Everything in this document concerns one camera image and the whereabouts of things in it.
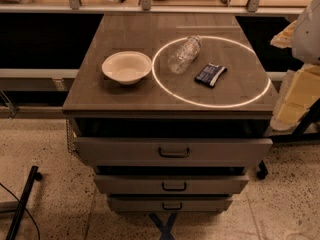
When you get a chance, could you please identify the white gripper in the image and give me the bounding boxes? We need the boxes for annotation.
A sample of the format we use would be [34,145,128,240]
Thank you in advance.
[270,0,320,131]

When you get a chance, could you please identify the grey top drawer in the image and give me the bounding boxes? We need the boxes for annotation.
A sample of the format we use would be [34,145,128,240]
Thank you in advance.
[74,137,272,167]

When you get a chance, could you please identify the grey drawer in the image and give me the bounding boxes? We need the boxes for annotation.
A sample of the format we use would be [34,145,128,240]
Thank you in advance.
[108,197,232,212]
[74,137,272,167]
[94,175,249,195]

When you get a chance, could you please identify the grey drawer cabinet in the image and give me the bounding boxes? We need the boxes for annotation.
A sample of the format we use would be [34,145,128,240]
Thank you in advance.
[63,13,277,202]

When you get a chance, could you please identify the grey middle drawer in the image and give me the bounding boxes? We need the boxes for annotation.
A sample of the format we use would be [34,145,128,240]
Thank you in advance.
[94,175,249,195]

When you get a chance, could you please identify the grey bottom drawer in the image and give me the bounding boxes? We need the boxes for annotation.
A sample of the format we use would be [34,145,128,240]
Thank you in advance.
[108,197,232,212]

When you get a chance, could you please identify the dark blue snack packet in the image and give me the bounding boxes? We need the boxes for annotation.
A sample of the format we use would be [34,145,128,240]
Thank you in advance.
[194,63,227,88]

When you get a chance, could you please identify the clear plastic water bottle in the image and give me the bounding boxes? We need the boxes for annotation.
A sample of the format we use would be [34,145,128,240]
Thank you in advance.
[167,35,201,74]

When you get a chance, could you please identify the black cabinet caster wheel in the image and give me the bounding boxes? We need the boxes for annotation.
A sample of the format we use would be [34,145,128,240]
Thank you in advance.
[256,161,268,180]

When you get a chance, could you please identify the white paper bowl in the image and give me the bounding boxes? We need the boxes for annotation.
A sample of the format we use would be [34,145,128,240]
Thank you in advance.
[102,51,152,85]

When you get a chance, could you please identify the black metal stand leg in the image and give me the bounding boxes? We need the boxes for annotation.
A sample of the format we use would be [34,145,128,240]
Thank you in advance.
[6,166,42,240]

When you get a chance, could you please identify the wire mesh side basket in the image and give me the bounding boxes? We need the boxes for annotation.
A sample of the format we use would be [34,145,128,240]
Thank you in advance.
[66,120,76,153]

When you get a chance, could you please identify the metal shelf rail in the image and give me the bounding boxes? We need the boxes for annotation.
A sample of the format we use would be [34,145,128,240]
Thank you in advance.
[0,69,78,91]

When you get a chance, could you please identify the black floor cable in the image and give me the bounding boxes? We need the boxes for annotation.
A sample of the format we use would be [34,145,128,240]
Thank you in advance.
[0,182,42,240]

